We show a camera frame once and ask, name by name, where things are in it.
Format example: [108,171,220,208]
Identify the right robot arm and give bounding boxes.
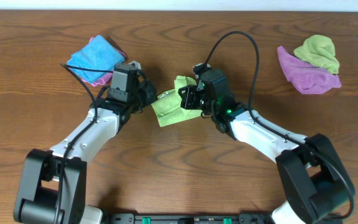
[178,85,355,223]

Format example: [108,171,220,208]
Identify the large green microfiber cloth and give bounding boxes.
[152,76,201,127]

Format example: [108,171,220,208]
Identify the crumpled green cloth top right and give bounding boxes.
[293,35,340,75]

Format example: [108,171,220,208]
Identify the crumpled purple cloth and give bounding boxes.
[277,46,342,95]

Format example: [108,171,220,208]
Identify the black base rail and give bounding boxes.
[101,213,275,224]

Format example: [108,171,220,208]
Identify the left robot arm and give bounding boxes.
[13,80,157,223]

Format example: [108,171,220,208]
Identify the folded pink cloth under blue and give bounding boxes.
[80,36,127,88]

